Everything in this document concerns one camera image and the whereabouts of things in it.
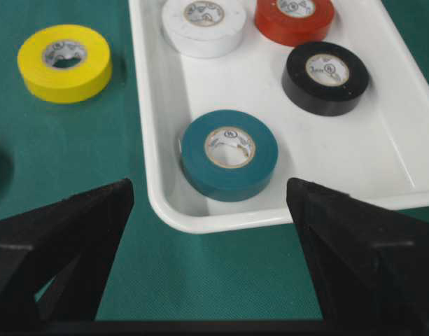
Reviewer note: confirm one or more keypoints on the green table cloth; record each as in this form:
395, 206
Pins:
51, 151

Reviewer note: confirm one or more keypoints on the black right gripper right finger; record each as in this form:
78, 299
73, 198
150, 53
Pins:
369, 265

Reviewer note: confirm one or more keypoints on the white plastic case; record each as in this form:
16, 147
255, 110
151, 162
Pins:
378, 152

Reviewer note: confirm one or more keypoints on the red tape roll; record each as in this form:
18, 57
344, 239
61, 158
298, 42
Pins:
292, 23

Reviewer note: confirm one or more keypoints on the yellow tape roll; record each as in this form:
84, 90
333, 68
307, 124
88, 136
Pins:
65, 64

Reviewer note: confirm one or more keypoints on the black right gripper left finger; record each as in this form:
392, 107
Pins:
55, 260

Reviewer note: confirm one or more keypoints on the black tape roll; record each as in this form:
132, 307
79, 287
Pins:
324, 78

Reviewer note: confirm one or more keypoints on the white tape roll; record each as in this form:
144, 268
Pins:
203, 29

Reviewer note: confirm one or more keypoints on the green tape roll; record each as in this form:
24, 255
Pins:
228, 182

